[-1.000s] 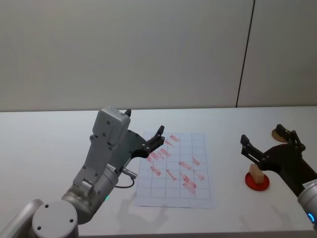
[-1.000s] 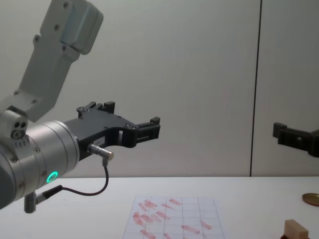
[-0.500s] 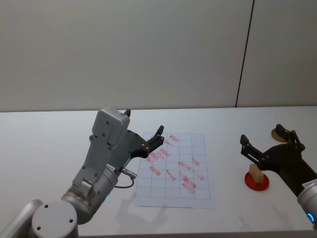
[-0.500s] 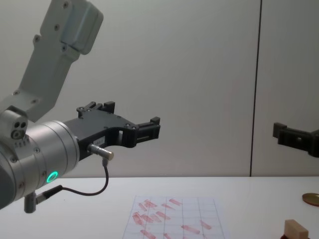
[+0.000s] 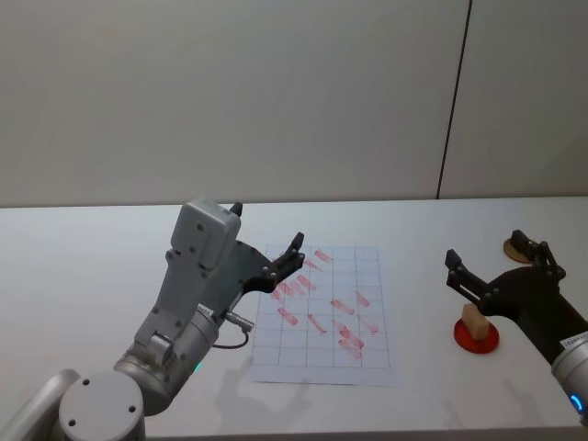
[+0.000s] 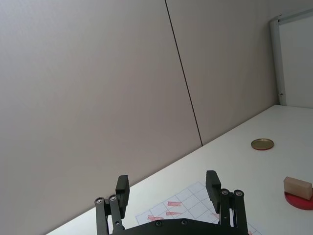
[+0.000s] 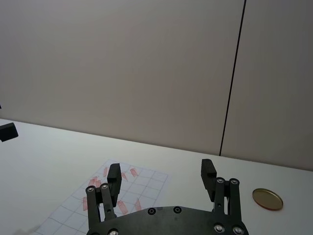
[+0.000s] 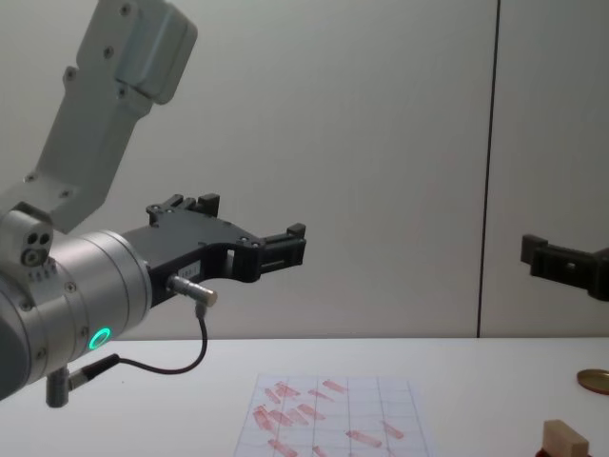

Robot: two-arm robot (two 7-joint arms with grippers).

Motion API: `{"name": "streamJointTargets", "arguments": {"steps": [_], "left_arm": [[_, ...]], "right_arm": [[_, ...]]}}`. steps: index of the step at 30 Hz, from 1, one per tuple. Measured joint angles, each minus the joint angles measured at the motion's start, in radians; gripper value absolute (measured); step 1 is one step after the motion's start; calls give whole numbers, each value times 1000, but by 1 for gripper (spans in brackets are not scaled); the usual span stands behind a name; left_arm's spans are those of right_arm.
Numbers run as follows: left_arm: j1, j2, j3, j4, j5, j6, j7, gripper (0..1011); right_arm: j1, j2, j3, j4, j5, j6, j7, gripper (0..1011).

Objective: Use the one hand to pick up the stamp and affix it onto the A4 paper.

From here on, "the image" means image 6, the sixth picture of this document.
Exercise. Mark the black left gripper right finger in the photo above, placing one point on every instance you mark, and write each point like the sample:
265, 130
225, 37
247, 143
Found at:
213, 193

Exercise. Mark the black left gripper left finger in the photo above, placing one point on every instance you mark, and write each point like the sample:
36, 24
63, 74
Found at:
121, 193

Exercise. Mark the grid paper with red marks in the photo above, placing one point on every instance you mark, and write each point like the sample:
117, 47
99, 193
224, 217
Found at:
188, 203

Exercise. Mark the round gold metal lid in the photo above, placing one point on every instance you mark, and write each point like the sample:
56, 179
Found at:
262, 144

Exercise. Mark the beige rectangular block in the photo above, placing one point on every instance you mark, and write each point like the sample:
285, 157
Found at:
297, 188

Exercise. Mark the red round disc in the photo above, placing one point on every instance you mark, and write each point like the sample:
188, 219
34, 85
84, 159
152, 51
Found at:
297, 203

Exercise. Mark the white framed panel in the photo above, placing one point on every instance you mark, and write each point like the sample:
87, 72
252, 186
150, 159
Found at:
298, 61

